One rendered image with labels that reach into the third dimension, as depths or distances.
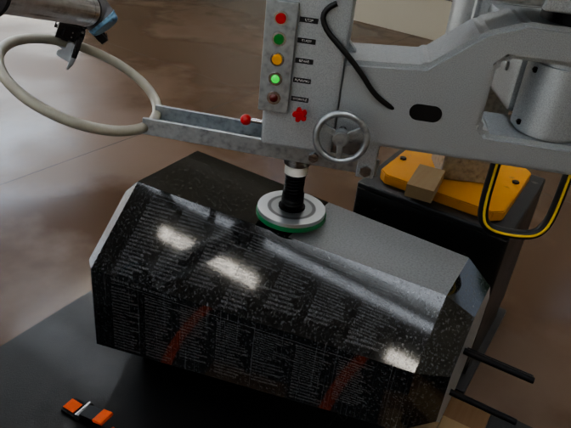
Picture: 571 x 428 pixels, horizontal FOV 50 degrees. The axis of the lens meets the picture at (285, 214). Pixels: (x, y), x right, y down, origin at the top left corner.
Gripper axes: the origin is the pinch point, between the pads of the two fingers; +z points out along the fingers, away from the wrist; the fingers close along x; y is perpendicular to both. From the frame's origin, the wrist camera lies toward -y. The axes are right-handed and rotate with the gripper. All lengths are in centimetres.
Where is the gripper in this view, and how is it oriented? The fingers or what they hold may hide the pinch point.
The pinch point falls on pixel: (70, 62)
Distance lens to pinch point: 214.8
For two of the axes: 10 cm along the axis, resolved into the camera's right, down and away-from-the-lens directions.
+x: 3.1, 6.6, -6.8
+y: -8.3, -1.7, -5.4
